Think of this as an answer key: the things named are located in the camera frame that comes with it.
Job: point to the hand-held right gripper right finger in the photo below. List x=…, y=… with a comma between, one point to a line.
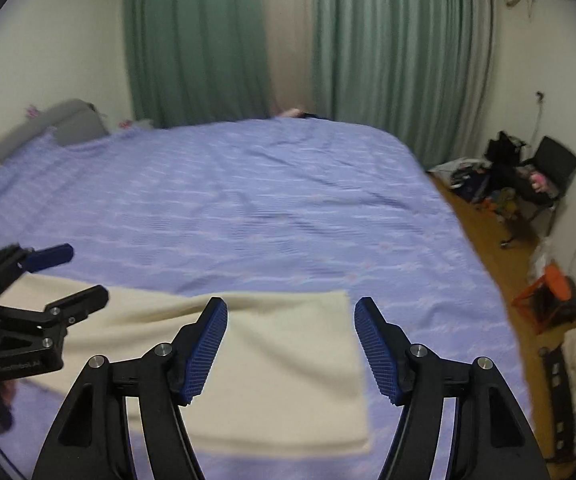
x=378, y=350

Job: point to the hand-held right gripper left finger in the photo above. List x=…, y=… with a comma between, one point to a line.
x=203, y=355

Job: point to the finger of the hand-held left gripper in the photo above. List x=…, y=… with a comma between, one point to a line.
x=50, y=256
x=80, y=302

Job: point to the cream pants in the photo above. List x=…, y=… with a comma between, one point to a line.
x=278, y=360

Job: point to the grey headboard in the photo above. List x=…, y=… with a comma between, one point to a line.
x=68, y=120

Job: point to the bed with purple floral sheet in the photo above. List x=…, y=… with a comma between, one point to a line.
x=268, y=200

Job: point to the white plastic bag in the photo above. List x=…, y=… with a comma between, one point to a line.
x=540, y=260

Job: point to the orange bag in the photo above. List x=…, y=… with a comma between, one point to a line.
x=553, y=285

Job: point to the pile of clutter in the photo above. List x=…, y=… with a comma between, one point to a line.
x=460, y=177

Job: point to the black rack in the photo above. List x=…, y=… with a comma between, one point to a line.
x=560, y=410

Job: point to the pink toy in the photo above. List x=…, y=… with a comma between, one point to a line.
x=539, y=181

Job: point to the black chair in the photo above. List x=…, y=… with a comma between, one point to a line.
x=558, y=160

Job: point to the beige curtain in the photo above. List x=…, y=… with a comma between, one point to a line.
x=288, y=35

